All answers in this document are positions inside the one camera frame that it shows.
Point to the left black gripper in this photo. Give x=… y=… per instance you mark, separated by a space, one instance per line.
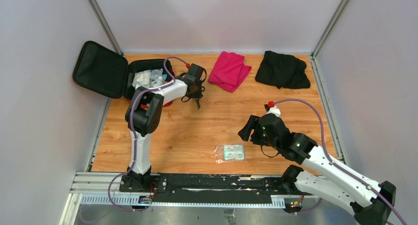
x=198 y=95

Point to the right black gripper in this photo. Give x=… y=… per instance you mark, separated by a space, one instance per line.
x=245 y=132

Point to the clear bag of swabs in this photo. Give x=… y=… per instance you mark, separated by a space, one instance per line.
x=156 y=75

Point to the white gauze packet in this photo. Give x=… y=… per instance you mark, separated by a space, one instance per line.
x=142 y=79

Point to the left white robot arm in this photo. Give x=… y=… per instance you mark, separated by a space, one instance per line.
x=143 y=117

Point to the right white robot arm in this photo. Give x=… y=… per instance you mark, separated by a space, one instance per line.
x=315 y=172

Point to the red black medicine kit case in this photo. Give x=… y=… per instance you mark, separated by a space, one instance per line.
x=108 y=73

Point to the teal blister pack in bag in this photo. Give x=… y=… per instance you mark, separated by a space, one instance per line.
x=228 y=153

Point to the pink folded cloth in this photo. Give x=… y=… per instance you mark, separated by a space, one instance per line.
x=229 y=71

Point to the white lotion bottle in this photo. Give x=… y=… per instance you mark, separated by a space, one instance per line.
x=157 y=82

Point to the black folded cloth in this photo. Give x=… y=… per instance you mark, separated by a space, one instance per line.
x=282 y=71

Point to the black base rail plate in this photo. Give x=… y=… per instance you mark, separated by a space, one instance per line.
x=211 y=188

